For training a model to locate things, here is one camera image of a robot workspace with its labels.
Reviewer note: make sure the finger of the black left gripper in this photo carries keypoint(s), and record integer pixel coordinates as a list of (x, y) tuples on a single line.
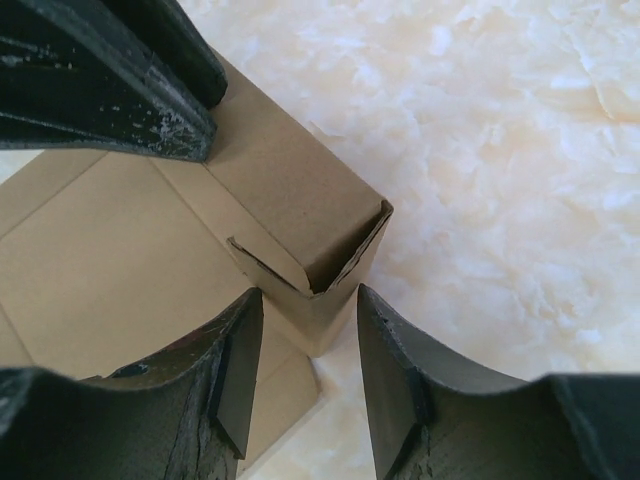
[(167, 30), (74, 76)]

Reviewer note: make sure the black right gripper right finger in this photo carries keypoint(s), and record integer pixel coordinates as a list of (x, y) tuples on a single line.
[(436, 414)]

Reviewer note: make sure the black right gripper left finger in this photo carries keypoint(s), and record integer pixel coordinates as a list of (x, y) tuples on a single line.
[(183, 412)]

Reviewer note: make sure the brown cardboard box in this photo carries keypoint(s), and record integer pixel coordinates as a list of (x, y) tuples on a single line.
[(107, 258)]

